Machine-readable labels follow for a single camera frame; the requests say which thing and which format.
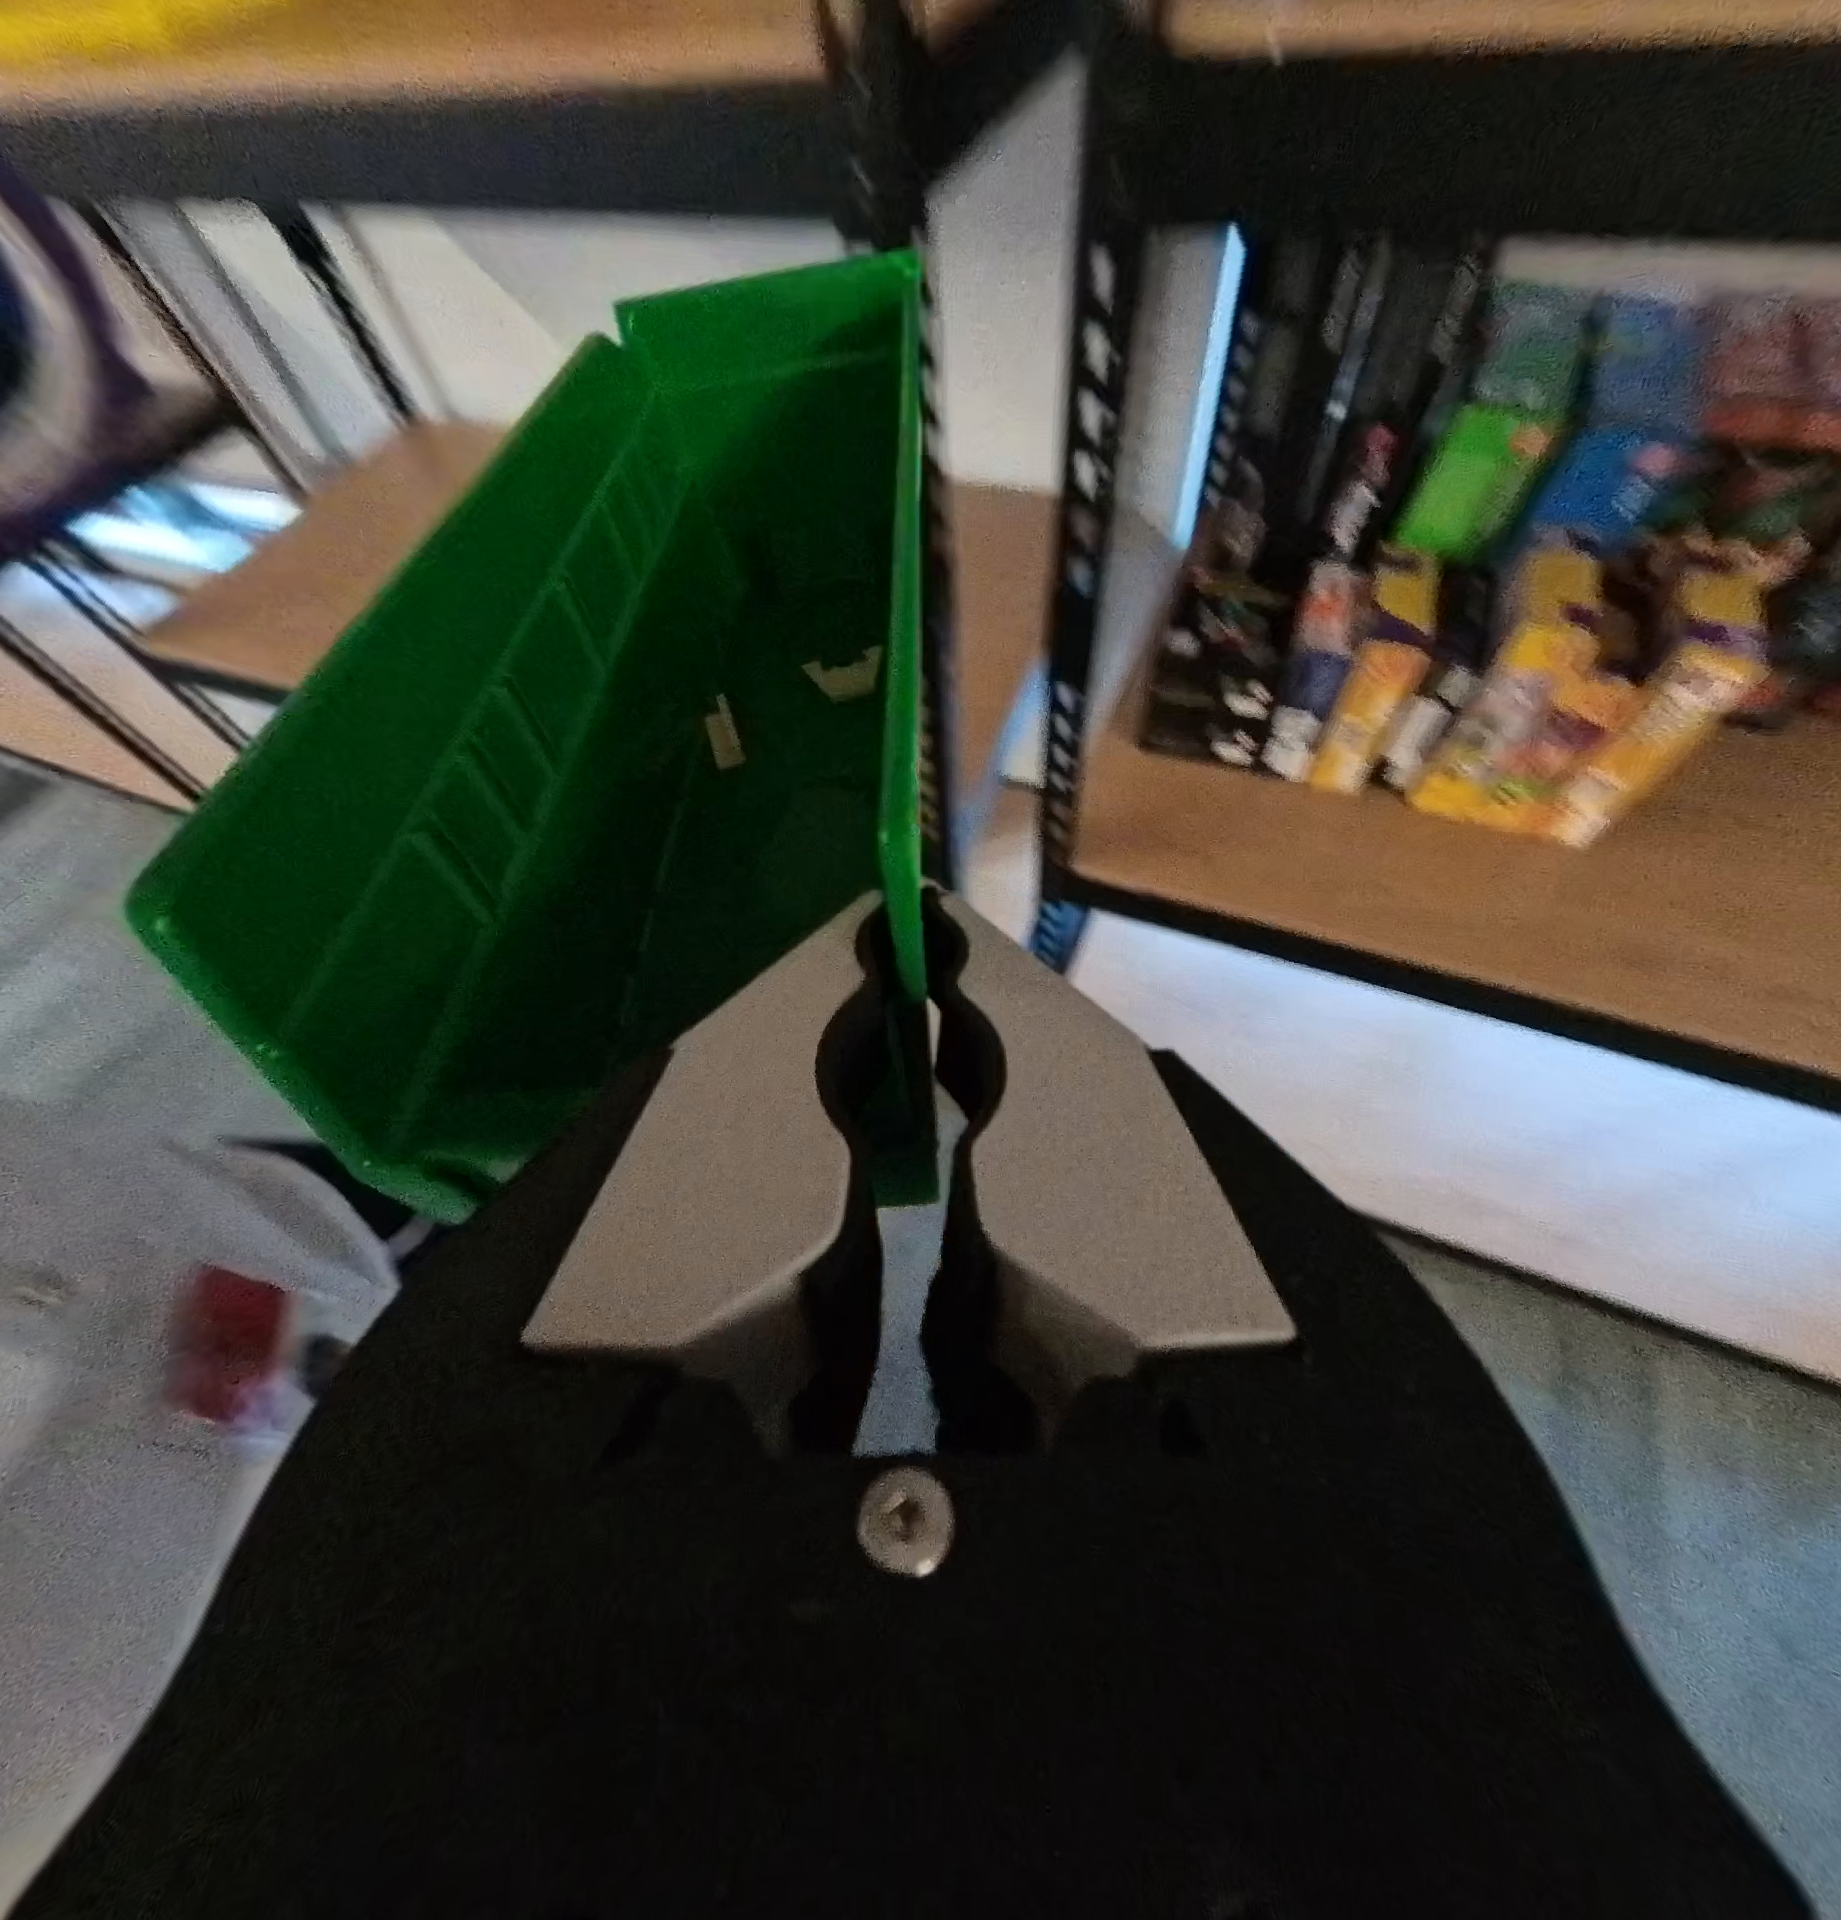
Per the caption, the green toy box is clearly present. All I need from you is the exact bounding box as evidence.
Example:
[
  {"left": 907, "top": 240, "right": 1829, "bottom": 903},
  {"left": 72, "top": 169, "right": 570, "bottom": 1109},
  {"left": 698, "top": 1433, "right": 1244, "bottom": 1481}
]
[{"left": 1396, "top": 285, "right": 1582, "bottom": 565}]

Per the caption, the green plastic bin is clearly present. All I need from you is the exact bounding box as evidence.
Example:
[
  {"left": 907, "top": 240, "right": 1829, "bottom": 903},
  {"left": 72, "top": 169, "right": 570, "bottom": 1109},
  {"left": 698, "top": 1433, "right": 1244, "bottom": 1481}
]
[{"left": 126, "top": 251, "right": 951, "bottom": 1226}]

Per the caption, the blue toy box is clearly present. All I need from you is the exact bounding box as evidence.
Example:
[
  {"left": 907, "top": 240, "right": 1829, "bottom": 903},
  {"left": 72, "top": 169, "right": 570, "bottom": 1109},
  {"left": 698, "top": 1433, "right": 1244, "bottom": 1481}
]
[{"left": 1526, "top": 296, "right": 1707, "bottom": 558}]

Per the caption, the black metal rack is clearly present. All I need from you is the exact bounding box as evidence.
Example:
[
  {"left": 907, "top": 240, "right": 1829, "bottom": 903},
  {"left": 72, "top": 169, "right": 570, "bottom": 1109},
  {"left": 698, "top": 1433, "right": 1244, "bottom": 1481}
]
[{"left": 0, "top": 0, "right": 1841, "bottom": 1126}]

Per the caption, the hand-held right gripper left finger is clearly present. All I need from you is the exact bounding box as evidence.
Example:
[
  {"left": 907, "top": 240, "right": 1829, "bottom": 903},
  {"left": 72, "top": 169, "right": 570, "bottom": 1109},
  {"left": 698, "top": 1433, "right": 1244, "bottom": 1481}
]
[{"left": 524, "top": 891, "right": 928, "bottom": 1456}]

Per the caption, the red badge card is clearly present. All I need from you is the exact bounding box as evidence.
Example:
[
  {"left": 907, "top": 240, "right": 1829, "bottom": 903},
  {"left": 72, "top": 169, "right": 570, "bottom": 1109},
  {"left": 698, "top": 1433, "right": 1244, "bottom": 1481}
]
[{"left": 171, "top": 1274, "right": 298, "bottom": 1433}]

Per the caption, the yellow purple toy box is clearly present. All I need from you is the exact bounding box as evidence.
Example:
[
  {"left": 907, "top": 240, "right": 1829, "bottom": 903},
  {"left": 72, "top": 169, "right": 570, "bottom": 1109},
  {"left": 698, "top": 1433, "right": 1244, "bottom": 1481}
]
[
  {"left": 1417, "top": 615, "right": 1642, "bottom": 836},
  {"left": 1551, "top": 629, "right": 1777, "bottom": 851},
  {"left": 1305, "top": 554, "right": 1437, "bottom": 798}
]

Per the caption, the row of black toy boxes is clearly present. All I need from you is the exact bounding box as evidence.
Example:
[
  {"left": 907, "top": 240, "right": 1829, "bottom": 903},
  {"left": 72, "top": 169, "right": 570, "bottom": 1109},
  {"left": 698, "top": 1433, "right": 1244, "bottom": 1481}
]
[{"left": 1139, "top": 236, "right": 1491, "bottom": 789}]

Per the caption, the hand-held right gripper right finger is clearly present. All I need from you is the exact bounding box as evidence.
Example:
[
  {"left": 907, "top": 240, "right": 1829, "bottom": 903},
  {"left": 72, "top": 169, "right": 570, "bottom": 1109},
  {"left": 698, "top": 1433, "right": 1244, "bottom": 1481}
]
[{"left": 928, "top": 891, "right": 1296, "bottom": 1456}]

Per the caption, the white shirt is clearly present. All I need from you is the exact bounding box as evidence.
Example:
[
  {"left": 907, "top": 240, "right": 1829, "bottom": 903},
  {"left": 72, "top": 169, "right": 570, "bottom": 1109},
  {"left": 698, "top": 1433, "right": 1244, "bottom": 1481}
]
[{"left": 0, "top": 1079, "right": 411, "bottom": 1920}]

